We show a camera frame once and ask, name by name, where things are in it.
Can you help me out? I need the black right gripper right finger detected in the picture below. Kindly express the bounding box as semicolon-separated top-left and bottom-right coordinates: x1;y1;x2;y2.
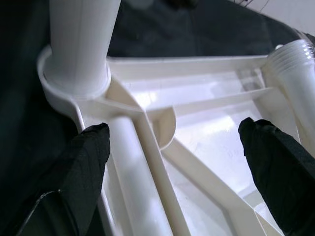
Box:
238;117;315;236

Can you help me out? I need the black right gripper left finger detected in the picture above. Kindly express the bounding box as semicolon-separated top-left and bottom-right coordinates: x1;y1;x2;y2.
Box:
0;122;111;236

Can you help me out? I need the white plastic children table top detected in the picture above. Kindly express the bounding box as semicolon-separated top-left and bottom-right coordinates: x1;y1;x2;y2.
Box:
36;45;315;236

